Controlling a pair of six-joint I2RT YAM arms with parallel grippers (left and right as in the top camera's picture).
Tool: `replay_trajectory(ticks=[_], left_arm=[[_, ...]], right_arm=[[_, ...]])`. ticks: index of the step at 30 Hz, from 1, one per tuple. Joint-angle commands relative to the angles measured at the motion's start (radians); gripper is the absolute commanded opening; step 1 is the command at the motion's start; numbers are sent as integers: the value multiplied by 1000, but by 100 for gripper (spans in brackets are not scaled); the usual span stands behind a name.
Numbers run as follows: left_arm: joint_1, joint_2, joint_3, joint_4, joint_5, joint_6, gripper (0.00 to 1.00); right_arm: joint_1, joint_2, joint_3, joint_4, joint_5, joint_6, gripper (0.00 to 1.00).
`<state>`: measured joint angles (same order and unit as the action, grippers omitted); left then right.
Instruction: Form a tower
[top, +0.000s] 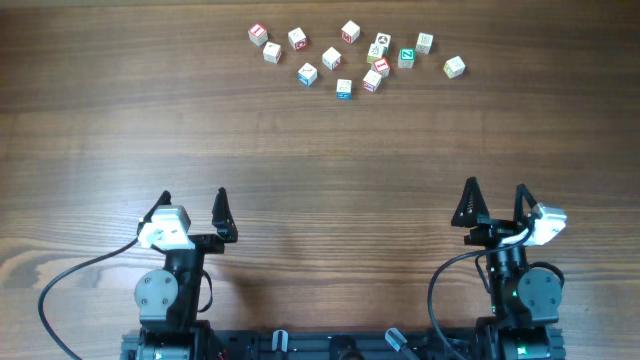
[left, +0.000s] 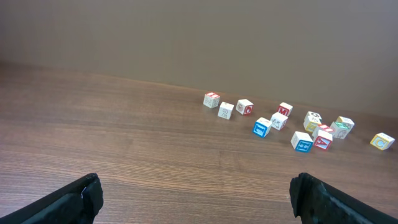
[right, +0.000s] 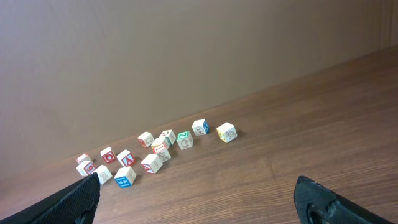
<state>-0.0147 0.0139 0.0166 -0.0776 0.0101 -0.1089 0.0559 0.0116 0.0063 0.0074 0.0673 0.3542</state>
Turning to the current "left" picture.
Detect panda top wooden block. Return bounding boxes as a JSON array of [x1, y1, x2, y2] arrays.
[[307, 111, 322, 121]]

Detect blue side wooden block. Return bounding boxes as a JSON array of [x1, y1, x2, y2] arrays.
[[290, 131, 313, 153]]

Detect yellow side wooden block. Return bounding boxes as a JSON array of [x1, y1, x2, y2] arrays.
[[303, 115, 322, 133]]

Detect red O side block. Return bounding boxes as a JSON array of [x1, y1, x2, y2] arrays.
[[236, 99, 254, 116]]

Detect red M side block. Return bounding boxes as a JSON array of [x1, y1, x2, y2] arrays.
[[277, 102, 293, 117]]

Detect red i block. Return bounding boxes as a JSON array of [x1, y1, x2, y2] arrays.
[[203, 92, 220, 108], [312, 124, 335, 137]]

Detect yellow C wooden block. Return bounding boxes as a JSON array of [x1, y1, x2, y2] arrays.
[[370, 133, 395, 151]]

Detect number 2 wooden block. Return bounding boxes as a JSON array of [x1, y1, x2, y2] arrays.
[[218, 102, 234, 119]]

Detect blue I wooden block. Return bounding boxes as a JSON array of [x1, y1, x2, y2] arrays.
[[252, 117, 272, 138]]

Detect red U snail block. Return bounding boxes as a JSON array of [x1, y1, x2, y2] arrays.
[[271, 112, 288, 131]]

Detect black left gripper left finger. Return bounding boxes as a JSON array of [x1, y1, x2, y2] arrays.
[[1, 173, 104, 224]]

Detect red I top block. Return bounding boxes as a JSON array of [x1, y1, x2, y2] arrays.
[[203, 92, 220, 108]]

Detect green Z top block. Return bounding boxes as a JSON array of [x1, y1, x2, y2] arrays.
[[330, 121, 350, 139]]

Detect yellow edge far block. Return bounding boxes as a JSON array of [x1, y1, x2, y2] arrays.
[[336, 116, 354, 131]]

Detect red A wooden block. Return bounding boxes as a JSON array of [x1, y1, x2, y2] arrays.
[[313, 129, 333, 151]]

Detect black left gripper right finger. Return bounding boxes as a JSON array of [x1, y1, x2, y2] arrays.
[[289, 172, 397, 224]]

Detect red I block middle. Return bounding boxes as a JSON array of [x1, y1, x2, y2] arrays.
[[312, 124, 335, 137]]

